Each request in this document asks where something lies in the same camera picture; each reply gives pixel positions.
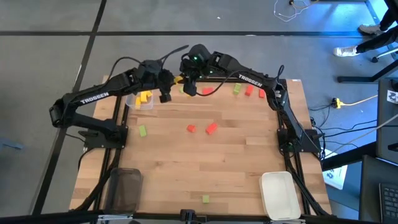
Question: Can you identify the white floor cable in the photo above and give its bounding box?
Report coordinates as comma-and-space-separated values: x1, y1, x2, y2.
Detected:
273, 0, 312, 22

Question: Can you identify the office chair base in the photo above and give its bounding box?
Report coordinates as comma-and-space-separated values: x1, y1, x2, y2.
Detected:
371, 46, 398, 63

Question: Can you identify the person's leg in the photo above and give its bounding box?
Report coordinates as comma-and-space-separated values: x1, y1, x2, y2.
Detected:
356, 27, 398, 54
379, 0, 398, 32

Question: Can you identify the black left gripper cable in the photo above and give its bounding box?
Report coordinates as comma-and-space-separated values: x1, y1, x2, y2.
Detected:
111, 45, 190, 85

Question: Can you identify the black table frame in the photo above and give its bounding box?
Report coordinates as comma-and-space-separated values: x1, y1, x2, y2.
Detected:
70, 75, 332, 218

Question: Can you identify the yellow extension cord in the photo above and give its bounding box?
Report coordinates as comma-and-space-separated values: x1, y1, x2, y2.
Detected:
331, 95, 379, 109

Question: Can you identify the black crossbar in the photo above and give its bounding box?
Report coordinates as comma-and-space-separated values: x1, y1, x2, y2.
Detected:
0, 210, 398, 224

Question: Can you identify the clear plastic bin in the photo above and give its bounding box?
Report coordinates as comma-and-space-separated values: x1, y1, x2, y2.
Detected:
125, 88, 155, 111

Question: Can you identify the grey cable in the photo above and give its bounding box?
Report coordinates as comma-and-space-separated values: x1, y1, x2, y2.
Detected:
320, 113, 398, 156

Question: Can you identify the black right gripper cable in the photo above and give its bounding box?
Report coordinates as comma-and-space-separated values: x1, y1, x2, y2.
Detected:
195, 70, 285, 97

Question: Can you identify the black keyboard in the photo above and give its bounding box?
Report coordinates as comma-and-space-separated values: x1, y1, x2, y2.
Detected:
379, 182, 398, 224

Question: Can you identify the dark low desk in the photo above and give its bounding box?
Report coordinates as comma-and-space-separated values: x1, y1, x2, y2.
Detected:
359, 154, 398, 224

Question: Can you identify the black cable bundle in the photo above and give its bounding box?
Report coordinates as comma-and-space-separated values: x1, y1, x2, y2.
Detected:
284, 149, 330, 217
74, 148, 122, 212

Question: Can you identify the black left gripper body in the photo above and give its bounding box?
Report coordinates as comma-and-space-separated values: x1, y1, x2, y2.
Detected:
135, 58, 175, 91

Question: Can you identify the white printed tag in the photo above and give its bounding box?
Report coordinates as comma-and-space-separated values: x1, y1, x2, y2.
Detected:
386, 89, 398, 105

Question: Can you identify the dark smoky plastic bin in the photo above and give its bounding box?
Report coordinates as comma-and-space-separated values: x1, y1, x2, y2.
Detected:
104, 167, 143, 215

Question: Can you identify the black floor cable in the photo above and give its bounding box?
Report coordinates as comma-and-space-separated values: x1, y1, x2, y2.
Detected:
310, 104, 379, 147

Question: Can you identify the person's shoe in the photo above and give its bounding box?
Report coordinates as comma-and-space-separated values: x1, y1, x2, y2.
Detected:
358, 24, 386, 35
333, 45, 360, 58

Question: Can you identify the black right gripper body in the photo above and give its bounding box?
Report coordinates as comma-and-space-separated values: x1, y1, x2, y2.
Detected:
179, 43, 218, 81

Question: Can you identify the white printed paper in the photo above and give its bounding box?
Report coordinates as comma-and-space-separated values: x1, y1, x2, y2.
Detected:
323, 164, 348, 190

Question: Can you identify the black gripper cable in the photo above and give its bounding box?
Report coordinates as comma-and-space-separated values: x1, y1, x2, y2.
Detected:
195, 70, 285, 97
111, 45, 190, 85

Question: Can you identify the black desk foot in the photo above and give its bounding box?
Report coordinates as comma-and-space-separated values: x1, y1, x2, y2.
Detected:
337, 58, 398, 83

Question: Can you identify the white plastic bin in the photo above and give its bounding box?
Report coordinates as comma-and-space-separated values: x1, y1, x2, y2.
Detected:
259, 170, 302, 221

